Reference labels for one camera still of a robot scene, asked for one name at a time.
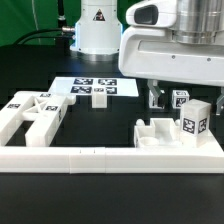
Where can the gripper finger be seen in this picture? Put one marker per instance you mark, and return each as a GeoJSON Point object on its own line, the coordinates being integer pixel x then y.
{"type": "Point", "coordinates": [153, 86]}
{"type": "Point", "coordinates": [220, 102]}

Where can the white marker base sheet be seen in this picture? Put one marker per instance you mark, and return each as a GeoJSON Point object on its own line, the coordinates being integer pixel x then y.
{"type": "Point", "coordinates": [85, 86]}

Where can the small white marker block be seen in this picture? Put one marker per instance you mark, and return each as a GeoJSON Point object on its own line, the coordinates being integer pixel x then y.
{"type": "Point", "coordinates": [99, 97]}

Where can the white chair back frame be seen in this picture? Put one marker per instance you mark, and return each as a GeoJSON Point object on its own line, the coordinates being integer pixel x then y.
{"type": "Point", "coordinates": [44, 110]}

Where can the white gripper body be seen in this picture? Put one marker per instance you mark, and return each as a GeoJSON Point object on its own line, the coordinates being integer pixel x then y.
{"type": "Point", "coordinates": [151, 54]}

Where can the white U-shaped obstacle frame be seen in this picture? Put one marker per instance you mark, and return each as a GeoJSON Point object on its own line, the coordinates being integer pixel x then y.
{"type": "Point", "coordinates": [209, 158]}

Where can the white chair seat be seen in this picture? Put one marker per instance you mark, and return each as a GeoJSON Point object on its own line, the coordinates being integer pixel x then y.
{"type": "Point", "coordinates": [160, 132]}

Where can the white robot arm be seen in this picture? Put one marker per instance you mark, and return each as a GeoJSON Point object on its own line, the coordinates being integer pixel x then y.
{"type": "Point", "coordinates": [98, 32]}

